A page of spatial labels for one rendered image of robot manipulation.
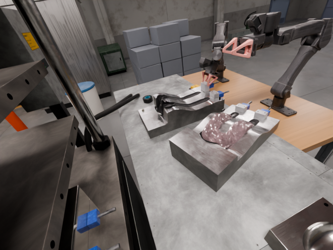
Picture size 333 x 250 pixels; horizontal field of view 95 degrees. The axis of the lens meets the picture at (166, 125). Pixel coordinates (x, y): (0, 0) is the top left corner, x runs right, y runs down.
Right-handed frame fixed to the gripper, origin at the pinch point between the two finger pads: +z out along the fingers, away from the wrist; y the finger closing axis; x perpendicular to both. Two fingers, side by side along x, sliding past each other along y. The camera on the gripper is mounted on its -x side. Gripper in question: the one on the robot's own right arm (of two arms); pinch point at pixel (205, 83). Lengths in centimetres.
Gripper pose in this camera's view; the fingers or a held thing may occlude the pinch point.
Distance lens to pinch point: 110.6
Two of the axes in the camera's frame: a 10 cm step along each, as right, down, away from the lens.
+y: 3.9, 5.0, -7.7
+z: -3.2, 8.6, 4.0
